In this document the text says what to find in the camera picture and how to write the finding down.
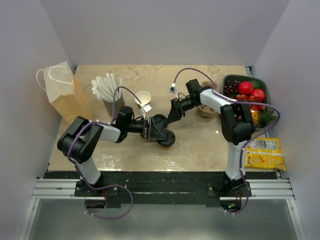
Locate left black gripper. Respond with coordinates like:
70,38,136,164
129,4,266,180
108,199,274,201
126,117,164,140

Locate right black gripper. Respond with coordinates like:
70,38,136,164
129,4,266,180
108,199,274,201
165,97,201,125

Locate brown paper coffee cup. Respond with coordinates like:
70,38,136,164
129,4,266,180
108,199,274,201
134,91,152,110

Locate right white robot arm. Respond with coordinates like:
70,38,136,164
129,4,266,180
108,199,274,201
167,79,256,197

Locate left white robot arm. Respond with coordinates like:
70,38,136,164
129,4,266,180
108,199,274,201
57,106,168,196

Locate cardboard cup carrier tray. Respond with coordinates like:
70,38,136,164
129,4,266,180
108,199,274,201
197,81,216,119

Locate grey straw holder tin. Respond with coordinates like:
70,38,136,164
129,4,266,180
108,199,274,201
102,94,125,117

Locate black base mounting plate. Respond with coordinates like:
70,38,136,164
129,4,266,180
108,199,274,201
44,171,253,210

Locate dark red grapes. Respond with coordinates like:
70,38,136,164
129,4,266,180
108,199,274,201
222,80,240,100

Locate red yellow cherries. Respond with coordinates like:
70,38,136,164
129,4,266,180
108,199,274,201
236,94,266,112

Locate red apple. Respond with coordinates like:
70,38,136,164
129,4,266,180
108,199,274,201
238,81,254,96
250,89,266,103

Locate grey fruit tray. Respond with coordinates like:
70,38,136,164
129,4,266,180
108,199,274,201
221,74,271,131

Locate green lime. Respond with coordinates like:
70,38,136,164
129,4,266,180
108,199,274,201
249,79,262,90

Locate yellow snack packet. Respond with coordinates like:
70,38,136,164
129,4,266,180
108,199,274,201
245,137,286,171

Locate brown paper bag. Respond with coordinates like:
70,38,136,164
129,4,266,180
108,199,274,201
35,61,93,124

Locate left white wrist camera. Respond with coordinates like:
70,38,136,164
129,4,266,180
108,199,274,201
140,104,152,119

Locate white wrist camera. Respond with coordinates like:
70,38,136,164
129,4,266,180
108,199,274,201
140,104,152,119
167,83,179,99

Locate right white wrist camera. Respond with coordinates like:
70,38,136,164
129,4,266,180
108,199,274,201
167,83,179,99

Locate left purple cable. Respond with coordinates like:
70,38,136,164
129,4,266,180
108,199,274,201
67,86,143,191

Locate purple cable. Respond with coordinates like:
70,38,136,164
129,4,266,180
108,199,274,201
172,68,281,216
67,86,143,191

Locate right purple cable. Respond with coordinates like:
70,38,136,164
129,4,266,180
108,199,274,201
172,68,281,216

